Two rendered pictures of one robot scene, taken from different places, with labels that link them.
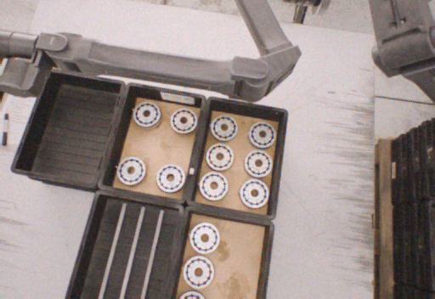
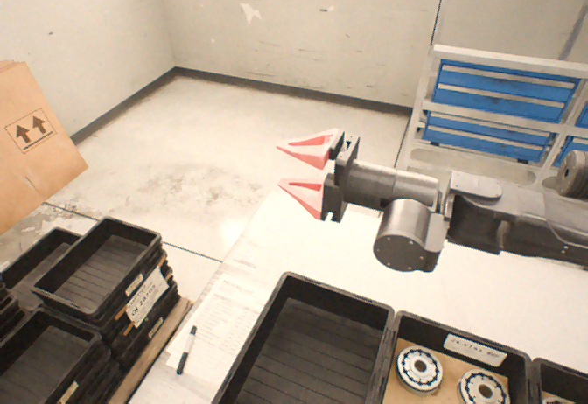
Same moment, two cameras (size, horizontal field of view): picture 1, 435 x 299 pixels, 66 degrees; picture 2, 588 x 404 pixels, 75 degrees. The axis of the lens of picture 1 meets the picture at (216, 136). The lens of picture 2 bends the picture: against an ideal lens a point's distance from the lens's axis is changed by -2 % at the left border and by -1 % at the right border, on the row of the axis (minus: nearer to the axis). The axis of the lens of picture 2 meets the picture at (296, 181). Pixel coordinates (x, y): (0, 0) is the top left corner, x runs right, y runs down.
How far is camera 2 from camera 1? 0.51 m
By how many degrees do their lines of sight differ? 34
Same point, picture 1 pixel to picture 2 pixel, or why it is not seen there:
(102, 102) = (344, 334)
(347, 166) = not seen: outside the picture
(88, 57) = (546, 216)
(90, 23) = (319, 233)
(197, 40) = (463, 275)
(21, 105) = (216, 319)
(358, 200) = not seen: outside the picture
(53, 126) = (269, 357)
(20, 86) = (424, 243)
